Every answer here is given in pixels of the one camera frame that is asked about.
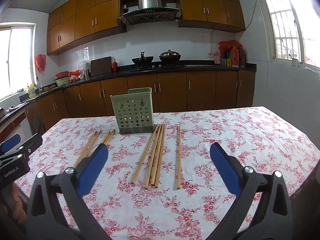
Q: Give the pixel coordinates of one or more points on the person's left hand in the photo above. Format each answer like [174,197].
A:
[18,202]

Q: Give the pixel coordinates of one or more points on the black kitchen countertop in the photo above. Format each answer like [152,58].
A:
[225,67]

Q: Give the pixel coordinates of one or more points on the yellow detergent bottle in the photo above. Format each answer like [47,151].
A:
[31,92]

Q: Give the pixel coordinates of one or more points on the red plastic basin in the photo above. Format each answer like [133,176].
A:
[62,75]

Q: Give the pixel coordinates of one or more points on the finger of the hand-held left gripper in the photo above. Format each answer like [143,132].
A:
[11,141]
[32,142]

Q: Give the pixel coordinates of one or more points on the white plastic bag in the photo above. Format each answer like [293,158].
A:
[82,65]

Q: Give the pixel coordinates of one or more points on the dark wooden cutting board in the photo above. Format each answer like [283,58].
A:
[101,66]

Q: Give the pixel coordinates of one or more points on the hanging red plastic bag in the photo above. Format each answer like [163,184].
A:
[40,62]

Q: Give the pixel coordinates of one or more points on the small red bottle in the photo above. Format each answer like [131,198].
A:
[115,66]

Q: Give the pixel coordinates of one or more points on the large barred window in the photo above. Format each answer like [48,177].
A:
[282,22]

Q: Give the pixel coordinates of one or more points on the green perforated utensil holder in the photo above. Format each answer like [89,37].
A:
[130,115]

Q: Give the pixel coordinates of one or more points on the black wok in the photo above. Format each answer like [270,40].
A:
[142,60]

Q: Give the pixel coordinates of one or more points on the red and white bag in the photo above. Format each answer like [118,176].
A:
[75,76]

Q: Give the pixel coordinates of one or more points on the metal sink faucet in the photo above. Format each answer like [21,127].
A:
[40,87]

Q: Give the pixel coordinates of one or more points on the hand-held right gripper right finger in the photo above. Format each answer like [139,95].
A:
[225,165]

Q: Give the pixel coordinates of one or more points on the pink label bottle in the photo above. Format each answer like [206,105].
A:
[217,59]

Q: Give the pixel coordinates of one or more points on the green plastic basin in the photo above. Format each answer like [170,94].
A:
[61,82]

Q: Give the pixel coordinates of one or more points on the dark red bottle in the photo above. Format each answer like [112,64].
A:
[242,57]

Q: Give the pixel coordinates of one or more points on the brown lower kitchen cabinets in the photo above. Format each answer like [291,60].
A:
[200,90]

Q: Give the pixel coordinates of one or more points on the small white-framed window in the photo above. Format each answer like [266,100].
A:
[17,60]

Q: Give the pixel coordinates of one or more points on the dark pot with lid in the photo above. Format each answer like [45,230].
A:
[170,56]

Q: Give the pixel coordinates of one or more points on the white cup with utensil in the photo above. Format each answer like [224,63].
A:
[295,62]

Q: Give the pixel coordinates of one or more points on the black gas stove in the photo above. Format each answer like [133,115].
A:
[160,66]

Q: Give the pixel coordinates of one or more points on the red floral tablecloth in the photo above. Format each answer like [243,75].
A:
[175,205]

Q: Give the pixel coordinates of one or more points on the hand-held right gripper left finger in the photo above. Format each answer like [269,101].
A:
[95,165]

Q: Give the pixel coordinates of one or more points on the large orange bottle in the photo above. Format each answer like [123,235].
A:
[235,57]

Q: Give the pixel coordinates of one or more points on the steel range hood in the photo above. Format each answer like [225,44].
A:
[147,0]

